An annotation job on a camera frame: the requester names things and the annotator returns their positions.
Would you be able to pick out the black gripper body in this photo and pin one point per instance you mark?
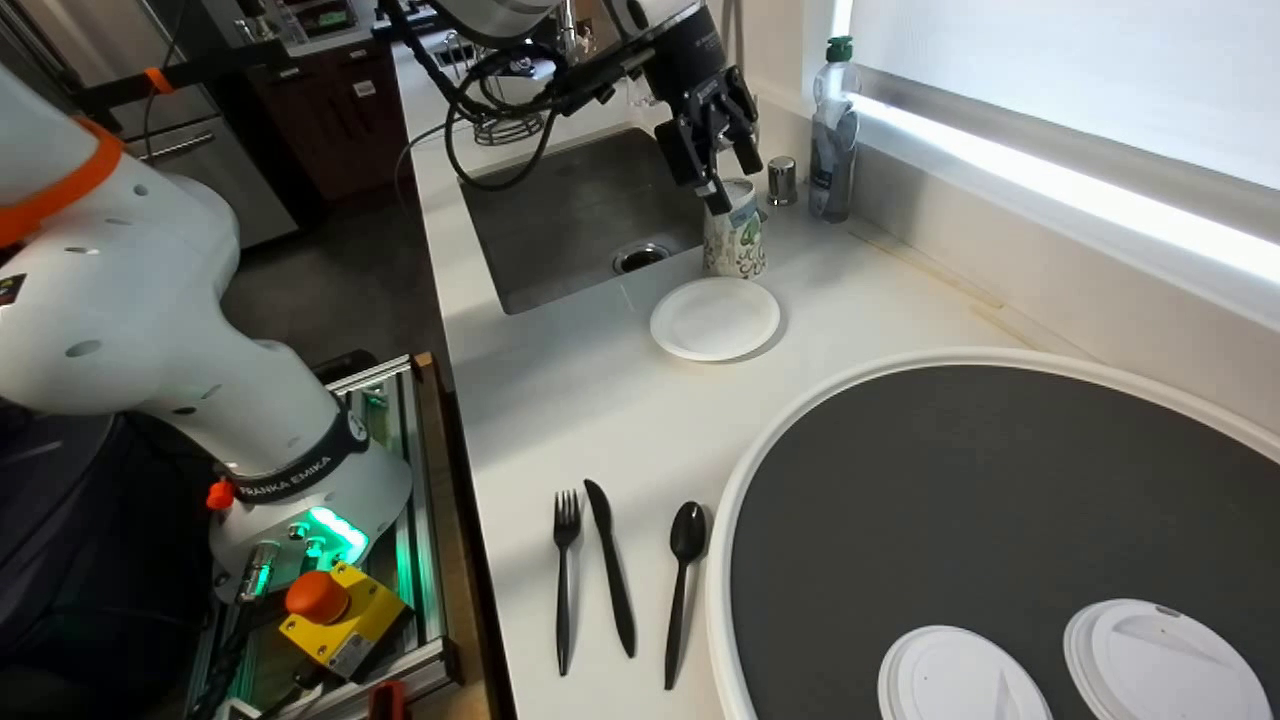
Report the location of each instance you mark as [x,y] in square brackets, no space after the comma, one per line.
[688,66]

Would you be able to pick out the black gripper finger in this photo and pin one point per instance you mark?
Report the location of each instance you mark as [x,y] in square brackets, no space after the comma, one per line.
[696,162]
[740,125]

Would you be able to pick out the patterned paper cup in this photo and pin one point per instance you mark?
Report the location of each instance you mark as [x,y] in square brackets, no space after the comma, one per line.
[739,241]

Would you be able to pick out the white paper plate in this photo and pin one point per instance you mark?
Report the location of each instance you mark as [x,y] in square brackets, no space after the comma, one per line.
[716,323]

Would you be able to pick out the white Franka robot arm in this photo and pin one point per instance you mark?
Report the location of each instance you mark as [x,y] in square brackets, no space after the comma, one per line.
[123,293]

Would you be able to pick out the white plastic cup lid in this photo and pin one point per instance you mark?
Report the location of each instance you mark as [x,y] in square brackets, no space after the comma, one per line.
[952,672]
[1163,662]

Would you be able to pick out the small metal cylinder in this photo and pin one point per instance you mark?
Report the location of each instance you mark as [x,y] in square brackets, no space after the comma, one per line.
[783,180]

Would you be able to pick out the green-capped plastic water bottle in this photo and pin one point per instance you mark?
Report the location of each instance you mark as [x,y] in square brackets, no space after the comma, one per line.
[834,147]

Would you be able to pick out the round sink drain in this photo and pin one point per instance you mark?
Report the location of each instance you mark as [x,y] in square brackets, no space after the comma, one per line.
[642,257]

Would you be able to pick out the stainless steel sink basin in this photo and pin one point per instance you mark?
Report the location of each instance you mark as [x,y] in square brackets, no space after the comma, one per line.
[573,224]

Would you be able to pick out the white window blind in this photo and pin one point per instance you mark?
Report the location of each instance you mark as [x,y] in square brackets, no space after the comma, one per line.
[1064,66]

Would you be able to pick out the dark wooden cabinet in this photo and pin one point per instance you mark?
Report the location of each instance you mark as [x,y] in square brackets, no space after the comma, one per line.
[332,121]

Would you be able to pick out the black plastic spoon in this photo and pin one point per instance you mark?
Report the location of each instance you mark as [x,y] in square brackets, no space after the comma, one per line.
[683,574]

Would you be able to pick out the black plastic knife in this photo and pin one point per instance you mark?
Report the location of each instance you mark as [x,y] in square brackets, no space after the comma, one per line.
[609,565]

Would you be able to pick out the black plastic fork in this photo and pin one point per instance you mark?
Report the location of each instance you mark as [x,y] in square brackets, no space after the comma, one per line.
[564,574]

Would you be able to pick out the glass-sided wooden robot stand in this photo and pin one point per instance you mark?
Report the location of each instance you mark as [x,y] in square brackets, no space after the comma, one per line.
[425,535]

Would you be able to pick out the round black white-rimmed tray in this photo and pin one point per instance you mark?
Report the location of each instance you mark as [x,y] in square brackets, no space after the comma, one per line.
[986,535]

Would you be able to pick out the stainless steel appliance front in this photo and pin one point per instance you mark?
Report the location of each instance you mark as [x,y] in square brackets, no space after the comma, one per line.
[202,167]

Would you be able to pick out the yellow emergency stop box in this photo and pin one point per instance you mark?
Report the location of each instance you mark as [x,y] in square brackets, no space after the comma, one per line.
[342,613]

